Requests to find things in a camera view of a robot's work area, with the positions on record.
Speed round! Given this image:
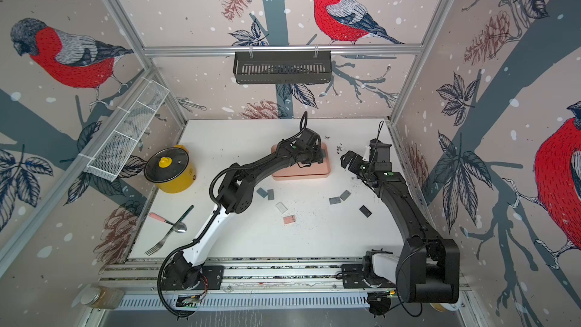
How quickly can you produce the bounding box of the yellow electric cooking pot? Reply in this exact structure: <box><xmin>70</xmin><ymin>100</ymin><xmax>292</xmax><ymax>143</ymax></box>
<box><xmin>144</xmin><ymin>145</ymin><xmax>196</xmax><ymax>194</ymax></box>

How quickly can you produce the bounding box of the white wire mesh shelf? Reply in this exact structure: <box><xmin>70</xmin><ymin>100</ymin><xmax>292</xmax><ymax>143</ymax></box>
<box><xmin>83</xmin><ymin>77</ymin><xmax>169</xmax><ymax>181</ymax></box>

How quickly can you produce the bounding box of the pink eraser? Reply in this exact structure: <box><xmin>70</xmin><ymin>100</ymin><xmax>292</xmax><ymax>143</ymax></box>
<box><xmin>283</xmin><ymin>215</ymin><xmax>297</xmax><ymax>225</ymax></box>

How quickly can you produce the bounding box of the white eraser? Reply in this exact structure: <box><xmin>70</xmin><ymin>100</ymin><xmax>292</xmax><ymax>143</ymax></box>
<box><xmin>275</xmin><ymin>202</ymin><xmax>287</xmax><ymax>213</ymax></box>

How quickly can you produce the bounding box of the grey-blue eraser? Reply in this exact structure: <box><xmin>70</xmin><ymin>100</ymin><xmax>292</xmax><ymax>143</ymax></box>
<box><xmin>267</xmin><ymin>189</ymin><xmax>275</xmax><ymax>201</ymax></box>

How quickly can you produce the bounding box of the green handled fork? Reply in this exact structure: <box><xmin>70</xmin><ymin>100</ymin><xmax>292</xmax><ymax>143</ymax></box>
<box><xmin>145</xmin><ymin>205</ymin><xmax>195</xmax><ymax>256</ymax></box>

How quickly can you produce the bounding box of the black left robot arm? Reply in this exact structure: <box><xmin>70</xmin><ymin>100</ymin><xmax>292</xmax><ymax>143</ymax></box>
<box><xmin>157</xmin><ymin>127</ymin><xmax>324</xmax><ymax>292</ymax></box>

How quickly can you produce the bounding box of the pink plastic storage tray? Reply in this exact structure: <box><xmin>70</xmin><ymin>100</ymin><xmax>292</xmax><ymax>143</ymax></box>
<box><xmin>272</xmin><ymin>142</ymin><xmax>331</xmax><ymax>181</ymax></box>

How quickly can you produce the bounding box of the glass jar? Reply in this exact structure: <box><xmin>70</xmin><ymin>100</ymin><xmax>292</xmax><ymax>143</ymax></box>
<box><xmin>80</xmin><ymin>286</ymin><xmax>125</xmax><ymax>310</ymax></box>

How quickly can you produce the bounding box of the teal eraser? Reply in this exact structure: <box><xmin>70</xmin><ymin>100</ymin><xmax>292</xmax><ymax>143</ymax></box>
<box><xmin>257</xmin><ymin>188</ymin><xmax>268</xmax><ymax>198</ymax></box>

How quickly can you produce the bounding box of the black eraser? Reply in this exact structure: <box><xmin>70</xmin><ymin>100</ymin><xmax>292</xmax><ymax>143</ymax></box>
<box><xmin>359</xmin><ymin>205</ymin><xmax>372</xmax><ymax>218</ymax></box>

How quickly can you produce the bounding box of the black hanging wire basket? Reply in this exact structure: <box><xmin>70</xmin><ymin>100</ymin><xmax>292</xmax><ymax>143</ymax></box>
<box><xmin>233</xmin><ymin>50</ymin><xmax>332</xmax><ymax>85</ymax></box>

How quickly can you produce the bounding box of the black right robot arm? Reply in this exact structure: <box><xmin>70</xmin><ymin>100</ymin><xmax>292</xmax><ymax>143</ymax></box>
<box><xmin>340</xmin><ymin>139</ymin><xmax>460</xmax><ymax>304</ymax></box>

